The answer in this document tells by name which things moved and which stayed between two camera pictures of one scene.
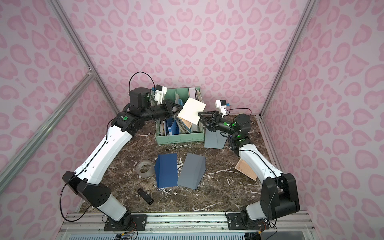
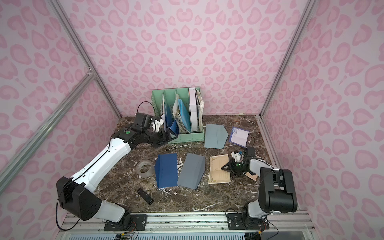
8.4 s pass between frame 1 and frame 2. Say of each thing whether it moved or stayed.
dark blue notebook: stayed
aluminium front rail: stayed
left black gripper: moved
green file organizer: stayed
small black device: stayed
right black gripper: moved
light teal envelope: stayed
